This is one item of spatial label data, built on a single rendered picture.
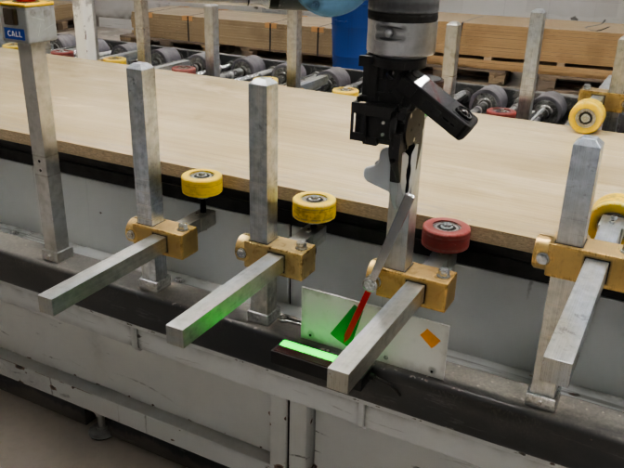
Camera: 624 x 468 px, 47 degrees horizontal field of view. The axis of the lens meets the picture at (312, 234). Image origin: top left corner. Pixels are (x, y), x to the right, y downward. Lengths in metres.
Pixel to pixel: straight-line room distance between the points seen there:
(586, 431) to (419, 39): 0.61
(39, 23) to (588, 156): 0.98
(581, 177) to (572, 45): 5.92
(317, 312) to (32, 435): 1.25
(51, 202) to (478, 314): 0.87
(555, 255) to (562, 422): 0.26
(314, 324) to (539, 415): 0.39
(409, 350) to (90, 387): 1.17
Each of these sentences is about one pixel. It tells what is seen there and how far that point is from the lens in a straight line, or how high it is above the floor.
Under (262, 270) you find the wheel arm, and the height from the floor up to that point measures 0.85.
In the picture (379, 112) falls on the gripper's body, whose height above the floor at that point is 1.14.
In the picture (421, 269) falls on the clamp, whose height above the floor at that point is 0.87.
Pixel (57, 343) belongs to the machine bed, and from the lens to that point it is 2.18.
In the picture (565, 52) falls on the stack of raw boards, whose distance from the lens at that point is 6.95.
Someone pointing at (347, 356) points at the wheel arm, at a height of 0.86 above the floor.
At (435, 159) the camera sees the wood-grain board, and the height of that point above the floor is 0.90.
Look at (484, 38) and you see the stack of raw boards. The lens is 6.99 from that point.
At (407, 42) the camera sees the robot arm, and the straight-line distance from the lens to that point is 0.94.
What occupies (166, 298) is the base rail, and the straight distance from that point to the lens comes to 1.42.
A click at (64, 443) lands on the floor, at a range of 2.24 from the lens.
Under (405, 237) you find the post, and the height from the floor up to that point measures 0.93.
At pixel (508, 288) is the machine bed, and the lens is 1.35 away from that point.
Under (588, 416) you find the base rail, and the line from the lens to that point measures 1.19.
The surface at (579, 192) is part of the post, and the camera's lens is 1.03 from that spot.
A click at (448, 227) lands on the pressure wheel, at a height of 0.91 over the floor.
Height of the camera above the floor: 1.37
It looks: 23 degrees down
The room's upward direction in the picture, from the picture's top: 1 degrees clockwise
